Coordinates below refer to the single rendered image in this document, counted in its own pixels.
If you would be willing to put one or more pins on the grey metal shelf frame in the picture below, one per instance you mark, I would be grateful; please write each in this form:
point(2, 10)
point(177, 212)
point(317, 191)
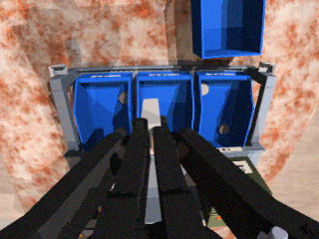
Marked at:
point(67, 77)

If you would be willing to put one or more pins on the blue bin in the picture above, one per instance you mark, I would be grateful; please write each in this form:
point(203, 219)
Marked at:
point(175, 94)
point(231, 28)
point(229, 100)
point(97, 108)

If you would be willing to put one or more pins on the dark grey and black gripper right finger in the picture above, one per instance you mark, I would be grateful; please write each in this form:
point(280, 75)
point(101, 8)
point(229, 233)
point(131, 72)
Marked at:
point(243, 205)

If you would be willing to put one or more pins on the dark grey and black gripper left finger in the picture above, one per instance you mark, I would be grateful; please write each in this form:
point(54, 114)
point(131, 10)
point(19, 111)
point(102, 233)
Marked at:
point(66, 209)

